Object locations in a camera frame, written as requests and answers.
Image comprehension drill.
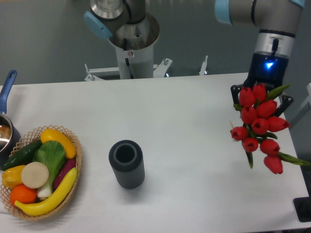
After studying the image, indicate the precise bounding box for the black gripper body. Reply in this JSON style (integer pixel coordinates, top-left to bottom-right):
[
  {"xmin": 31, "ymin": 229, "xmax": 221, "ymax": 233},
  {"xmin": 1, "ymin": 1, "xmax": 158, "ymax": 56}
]
[{"xmin": 243, "ymin": 53, "xmax": 289, "ymax": 91}]

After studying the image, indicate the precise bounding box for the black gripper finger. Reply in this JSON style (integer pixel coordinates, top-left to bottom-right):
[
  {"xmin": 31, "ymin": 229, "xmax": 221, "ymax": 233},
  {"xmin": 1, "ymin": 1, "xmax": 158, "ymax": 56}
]
[
  {"xmin": 274, "ymin": 93, "xmax": 294, "ymax": 117},
  {"xmin": 230, "ymin": 84, "xmax": 243, "ymax": 104}
]

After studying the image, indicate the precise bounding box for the red tulip bouquet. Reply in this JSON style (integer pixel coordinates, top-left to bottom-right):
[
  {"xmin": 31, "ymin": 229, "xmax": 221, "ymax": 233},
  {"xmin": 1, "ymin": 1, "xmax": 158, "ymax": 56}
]
[{"xmin": 230, "ymin": 83, "xmax": 310, "ymax": 174}]

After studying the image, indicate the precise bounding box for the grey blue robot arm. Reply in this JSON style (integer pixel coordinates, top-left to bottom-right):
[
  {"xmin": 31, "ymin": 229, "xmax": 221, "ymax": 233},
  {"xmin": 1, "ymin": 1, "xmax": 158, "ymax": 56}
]
[{"xmin": 84, "ymin": 0, "xmax": 305, "ymax": 116}]

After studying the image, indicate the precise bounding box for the black device at edge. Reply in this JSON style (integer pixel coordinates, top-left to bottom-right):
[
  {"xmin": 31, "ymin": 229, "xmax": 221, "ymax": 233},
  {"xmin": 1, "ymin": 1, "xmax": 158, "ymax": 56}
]
[{"xmin": 293, "ymin": 197, "xmax": 311, "ymax": 222}]

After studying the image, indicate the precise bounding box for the dark grey ribbed vase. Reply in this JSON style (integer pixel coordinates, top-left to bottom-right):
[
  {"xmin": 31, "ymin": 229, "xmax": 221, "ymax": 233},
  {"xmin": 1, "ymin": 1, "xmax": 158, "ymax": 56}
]
[{"xmin": 108, "ymin": 140, "xmax": 145, "ymax": 189}]

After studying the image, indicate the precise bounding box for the purple eggplant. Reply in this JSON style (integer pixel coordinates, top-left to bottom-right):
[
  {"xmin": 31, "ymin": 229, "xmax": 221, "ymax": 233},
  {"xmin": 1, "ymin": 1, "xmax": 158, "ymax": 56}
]
[{"xmin": 53, "ymin": 158, "xmax": 76, "ymax": 190}]

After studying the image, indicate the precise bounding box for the yellow squash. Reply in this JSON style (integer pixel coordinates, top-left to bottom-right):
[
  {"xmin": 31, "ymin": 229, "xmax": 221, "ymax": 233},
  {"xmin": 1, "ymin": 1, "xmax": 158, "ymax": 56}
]
[{"xmin": 40, "ymin": 128, "xmax": 77, "ymax": 159}]

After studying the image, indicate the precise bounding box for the green bok choy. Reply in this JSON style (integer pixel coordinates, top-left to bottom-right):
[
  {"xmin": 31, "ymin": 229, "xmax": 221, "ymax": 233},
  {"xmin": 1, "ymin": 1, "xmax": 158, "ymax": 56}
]
[{"xmin": 32, "ymin": 141, "xmax": 66, "ymax": 200}]

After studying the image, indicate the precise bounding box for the woven wicker basket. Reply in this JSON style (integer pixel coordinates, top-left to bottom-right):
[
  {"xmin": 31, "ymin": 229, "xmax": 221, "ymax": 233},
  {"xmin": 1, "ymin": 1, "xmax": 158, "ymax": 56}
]
[{"xmin": 0, "ymin": 125, "xmax": 82, "ymax": 221}]

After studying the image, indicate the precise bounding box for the beige round disc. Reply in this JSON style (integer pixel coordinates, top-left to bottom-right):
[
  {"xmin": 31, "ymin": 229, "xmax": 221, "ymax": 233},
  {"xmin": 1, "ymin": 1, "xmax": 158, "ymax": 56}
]
[{"xmin": 21, "ymin": 162, "xmax": 49, "ymax": 189}]

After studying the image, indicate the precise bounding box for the green cucumber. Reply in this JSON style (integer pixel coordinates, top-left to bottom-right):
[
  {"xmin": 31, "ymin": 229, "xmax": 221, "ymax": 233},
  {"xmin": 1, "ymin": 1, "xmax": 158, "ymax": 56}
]
[{"xmin": 0, "ymin": 140, "xmax": 42, "ymax": 171}]

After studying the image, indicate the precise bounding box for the yellow banana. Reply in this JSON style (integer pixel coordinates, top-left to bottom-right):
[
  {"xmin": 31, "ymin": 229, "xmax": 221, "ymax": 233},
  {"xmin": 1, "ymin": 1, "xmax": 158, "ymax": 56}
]
[{"xmin": 15, "ymin": 167, "xmax": 78, "ymax": 216}]

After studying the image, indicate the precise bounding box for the orange fruit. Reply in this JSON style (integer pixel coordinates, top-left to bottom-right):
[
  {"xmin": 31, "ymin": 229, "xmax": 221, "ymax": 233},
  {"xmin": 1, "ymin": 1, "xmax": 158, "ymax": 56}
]
[{"xmin": 10, "ymin": 184, "xmax": 37, "ymax": 206}]

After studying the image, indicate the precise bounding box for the yellow bell pepper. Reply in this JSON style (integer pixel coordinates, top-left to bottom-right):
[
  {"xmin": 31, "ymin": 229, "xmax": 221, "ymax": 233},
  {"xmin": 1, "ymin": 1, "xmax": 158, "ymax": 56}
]
[{"xmin": 1, "ymin": 165, "xmax": 26, "ymax": 189}]

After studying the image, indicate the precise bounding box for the white metal frame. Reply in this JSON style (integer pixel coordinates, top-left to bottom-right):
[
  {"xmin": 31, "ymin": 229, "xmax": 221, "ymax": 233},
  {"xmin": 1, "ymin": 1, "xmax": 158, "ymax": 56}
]
[{"xmin": 84, "ymin": 55, "xmax": 209, "ymax": 82}]

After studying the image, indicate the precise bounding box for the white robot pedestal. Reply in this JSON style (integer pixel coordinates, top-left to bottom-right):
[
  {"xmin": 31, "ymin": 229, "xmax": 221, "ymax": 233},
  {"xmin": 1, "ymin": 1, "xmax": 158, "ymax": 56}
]
[{"xmin": 109, "ymin": 13, "xmax": 160, "ymax": 80}]

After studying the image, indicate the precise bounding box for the blue handled saucepan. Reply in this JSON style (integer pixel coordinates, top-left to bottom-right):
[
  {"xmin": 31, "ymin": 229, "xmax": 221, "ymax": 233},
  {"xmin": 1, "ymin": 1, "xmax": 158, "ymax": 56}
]
[{"xmin": 0, "ymin": 70, "xmax": 20, "ymax": 166}]

